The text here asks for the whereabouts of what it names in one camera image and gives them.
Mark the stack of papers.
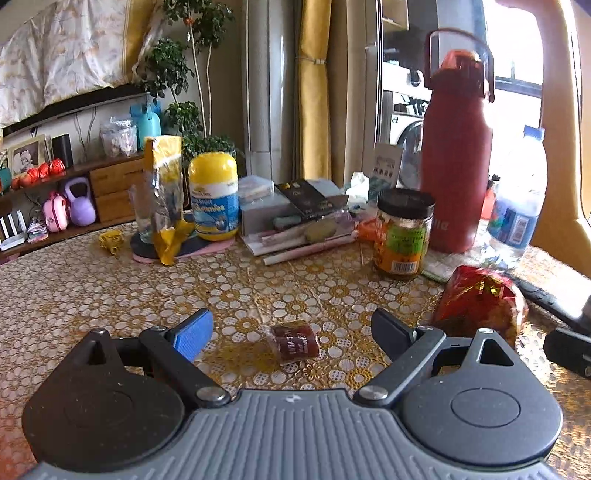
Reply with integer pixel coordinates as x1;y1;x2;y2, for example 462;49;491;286
245;222;358;266

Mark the white standing card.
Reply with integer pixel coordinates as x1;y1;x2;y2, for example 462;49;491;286
372;142;402;181

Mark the giraffe plush toy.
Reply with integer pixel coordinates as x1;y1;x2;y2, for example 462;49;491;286
496;0;585;250

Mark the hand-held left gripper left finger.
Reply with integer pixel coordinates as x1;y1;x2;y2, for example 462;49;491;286
76;308;232;409

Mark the white router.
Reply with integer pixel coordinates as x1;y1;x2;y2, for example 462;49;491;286
0;210;28;252

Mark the olive green pouch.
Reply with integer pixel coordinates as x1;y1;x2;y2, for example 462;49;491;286
305;218;338;243

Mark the blue plastic bottle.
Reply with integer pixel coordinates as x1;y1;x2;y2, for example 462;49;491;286
130;99;162;151

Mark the wooden television cabinet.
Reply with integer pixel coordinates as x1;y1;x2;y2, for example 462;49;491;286
0;152;153;259

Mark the glass jar with black lid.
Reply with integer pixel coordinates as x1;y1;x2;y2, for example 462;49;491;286
373;188;435;281

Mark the grey tower air conditioner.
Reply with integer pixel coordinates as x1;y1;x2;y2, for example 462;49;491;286
241;0;301;171

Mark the black speaker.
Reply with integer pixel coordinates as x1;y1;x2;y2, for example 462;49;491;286
51;134;75;169

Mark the dark round coaster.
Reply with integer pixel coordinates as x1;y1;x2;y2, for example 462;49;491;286
130;224;236;264

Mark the green potted tree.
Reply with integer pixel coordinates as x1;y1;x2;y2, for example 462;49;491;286
134;0;238;171

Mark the crumpled tissue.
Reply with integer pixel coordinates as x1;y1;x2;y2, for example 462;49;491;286
344;172;393;206

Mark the floral dust cover cloth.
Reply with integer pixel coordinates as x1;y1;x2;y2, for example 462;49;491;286
0;0;158;125

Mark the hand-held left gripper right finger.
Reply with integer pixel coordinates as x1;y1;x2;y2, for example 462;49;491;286
353;308;515;408

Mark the orange wrapper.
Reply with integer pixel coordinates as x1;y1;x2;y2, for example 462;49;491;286
355;217;384;243

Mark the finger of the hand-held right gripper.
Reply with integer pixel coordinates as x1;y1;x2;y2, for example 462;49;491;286
544;327;591;380

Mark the orange plastic bottle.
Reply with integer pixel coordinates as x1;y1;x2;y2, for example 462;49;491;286
481;174;502;221

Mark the clear drinking glass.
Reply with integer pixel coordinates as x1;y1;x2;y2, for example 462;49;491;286
128;185;160;244

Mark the shiny red snack bag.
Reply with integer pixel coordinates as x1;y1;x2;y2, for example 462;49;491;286
431;265;529;349

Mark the red insulated water bottle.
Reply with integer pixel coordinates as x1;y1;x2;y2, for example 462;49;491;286
419;28;496;254

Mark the tall yellow snack bag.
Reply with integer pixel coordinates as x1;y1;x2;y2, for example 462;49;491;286
144;135;197;267

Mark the framed photo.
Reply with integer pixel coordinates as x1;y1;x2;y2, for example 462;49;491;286
7;134;47;178

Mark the flat screen television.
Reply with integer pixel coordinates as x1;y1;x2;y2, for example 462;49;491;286
0;83;153;139

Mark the yellow curtain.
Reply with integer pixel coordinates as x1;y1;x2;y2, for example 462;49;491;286
298;0;333;181

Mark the clear plastic bag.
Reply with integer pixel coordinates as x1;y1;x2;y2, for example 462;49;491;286
99;117;139;158

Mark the yellow lid vitamin bottle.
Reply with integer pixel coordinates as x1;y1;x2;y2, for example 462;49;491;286
188;152;240;242

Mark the purple kettlebell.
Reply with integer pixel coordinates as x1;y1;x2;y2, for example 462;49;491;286
65;178;98;227

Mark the small yellow wrapper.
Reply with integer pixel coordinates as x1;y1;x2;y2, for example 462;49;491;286
98;231;124;256

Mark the dark red snack packet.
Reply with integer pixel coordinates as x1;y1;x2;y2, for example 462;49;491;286
265;320;320;365

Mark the pink toy bag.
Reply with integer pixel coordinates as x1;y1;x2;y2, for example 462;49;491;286
43;193;70;233

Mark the clear plastic water bottle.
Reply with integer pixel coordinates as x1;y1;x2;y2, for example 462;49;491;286
485;126;548;266

